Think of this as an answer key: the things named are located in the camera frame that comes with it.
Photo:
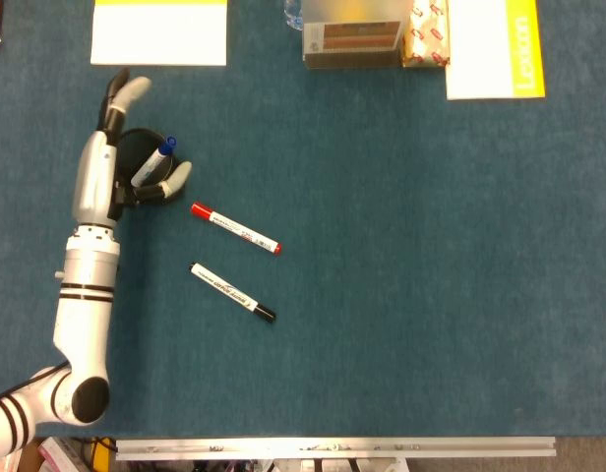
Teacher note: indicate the pink printed package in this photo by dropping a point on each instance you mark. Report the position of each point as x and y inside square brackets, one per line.
[67, 457]

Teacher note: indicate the black cylindrical pen cup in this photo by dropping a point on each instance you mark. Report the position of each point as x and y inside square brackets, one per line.
[136, 142]

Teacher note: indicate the blue felt table mat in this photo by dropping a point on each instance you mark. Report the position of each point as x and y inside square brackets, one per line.
[381, 246]

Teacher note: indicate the gold red printed snack pack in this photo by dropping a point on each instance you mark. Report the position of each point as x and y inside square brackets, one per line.
[426, 34]

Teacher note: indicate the red capped whiteboard marker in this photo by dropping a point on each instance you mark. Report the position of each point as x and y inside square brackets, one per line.
[234, 228]

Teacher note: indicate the black capped whiteboard marker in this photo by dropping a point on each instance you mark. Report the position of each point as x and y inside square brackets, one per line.
[224, 290]

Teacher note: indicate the white yellow Lexicon book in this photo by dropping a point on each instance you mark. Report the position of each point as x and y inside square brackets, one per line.
[480, 49]

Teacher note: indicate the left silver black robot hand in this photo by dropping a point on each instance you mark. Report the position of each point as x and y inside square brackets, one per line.
[94, 177]

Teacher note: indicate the clear plastic water bottle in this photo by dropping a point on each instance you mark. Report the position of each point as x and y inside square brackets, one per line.
[293, 15]

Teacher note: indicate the aluminium profile rail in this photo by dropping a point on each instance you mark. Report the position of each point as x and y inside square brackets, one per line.
[332, 448]

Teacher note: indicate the blue capped whiteboard marker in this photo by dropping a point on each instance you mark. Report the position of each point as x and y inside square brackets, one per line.
[153, 162]

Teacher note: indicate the yellow block under table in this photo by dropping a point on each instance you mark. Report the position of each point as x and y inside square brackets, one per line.
[102, 457]

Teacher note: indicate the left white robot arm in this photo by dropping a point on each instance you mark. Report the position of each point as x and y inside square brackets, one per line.
[84, 314]

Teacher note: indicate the white notebook with yellow band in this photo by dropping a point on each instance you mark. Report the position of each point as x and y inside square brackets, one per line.
[158, 39]

